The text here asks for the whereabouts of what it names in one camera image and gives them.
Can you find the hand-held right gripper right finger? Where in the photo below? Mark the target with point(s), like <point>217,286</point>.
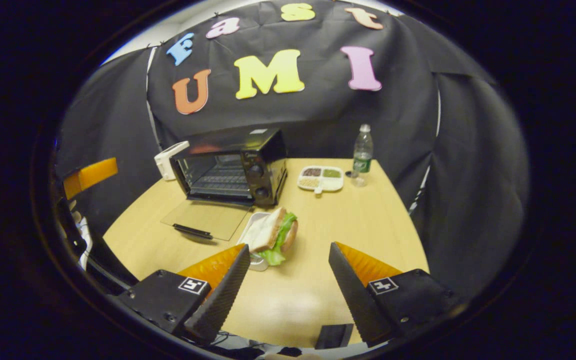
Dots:
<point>355,295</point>

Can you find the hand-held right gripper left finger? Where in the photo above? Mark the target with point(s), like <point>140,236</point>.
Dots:
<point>220,295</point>

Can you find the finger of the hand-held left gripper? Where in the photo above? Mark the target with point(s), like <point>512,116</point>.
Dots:
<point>90,176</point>

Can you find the lettuce sandwich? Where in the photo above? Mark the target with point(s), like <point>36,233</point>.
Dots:
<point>270,232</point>

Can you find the black electric oven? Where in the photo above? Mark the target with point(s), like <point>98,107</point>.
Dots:
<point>268,150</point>

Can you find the black rectangular block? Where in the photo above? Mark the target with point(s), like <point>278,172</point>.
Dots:
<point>334,336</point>

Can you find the white ridged tray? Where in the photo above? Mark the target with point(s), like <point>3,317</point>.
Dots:
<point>249,227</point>

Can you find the white toaster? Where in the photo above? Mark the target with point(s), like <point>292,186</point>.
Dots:
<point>168,162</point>

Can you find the white divided dish with grains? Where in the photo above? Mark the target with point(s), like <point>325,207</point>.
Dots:
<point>320,183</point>

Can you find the clear plastic water bottle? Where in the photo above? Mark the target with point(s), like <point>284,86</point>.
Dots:
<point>363,155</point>

